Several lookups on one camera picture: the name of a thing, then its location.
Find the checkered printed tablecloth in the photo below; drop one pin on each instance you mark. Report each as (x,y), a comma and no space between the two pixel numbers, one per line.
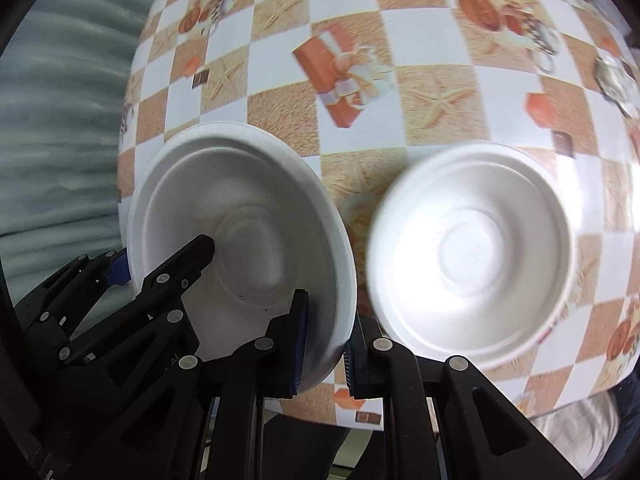
(400,70)

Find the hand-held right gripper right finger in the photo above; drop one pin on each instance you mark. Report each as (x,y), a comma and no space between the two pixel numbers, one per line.
(350,365)

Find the white paper bowl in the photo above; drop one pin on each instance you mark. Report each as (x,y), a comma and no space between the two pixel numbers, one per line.
(470,255)
(260,220)

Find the white quilt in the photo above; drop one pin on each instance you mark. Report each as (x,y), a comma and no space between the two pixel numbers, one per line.
(585,432)

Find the pale green curtain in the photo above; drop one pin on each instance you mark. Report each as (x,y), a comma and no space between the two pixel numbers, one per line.
(55,110)

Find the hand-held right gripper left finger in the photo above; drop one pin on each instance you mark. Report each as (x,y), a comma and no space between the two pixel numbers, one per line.
(298,345)

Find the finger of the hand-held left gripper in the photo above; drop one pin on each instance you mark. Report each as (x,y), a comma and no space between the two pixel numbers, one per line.
(119,267)
(192,255)

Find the person's leg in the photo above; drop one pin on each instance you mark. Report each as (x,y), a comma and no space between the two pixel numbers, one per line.
(305,447)

